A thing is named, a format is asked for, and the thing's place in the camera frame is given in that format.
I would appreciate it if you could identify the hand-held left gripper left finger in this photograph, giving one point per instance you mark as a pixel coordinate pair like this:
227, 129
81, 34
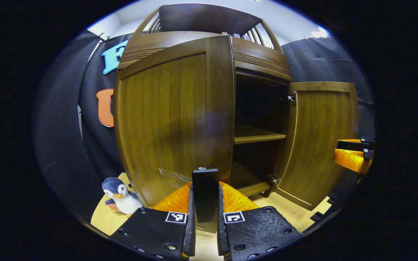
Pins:
158, 232

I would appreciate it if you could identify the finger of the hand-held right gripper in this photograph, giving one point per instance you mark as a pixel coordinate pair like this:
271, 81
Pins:
350, 161
352, 145

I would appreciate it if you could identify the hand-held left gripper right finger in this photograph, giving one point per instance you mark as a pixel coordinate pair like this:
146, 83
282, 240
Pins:
256, 232

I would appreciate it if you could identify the wooden cabinet door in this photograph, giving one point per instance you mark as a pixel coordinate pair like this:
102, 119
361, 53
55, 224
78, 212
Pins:
165, 119
321, 145

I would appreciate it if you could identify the wooden double-door shoe cabinet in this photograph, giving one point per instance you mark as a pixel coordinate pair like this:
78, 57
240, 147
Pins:
256, 134

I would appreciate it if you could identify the penguin plush toy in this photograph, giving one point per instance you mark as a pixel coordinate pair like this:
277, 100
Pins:
123, 197

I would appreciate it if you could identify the ceiling light panel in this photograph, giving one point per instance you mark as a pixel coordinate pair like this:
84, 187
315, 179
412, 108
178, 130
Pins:
319, 32

